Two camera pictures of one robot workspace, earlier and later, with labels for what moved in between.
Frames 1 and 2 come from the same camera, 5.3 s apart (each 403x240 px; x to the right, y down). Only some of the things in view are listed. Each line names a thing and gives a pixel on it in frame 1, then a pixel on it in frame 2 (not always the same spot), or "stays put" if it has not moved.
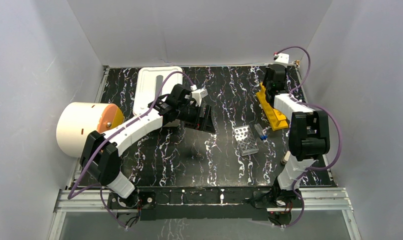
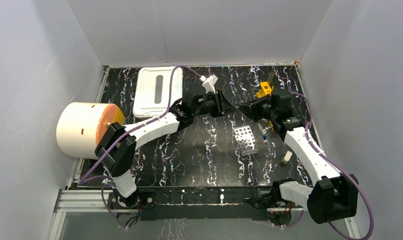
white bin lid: [147, 81] stays put
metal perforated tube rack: [246, 140] stays put
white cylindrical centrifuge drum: [77, 120] stays put
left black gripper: [197, 119] -> [219, 103]
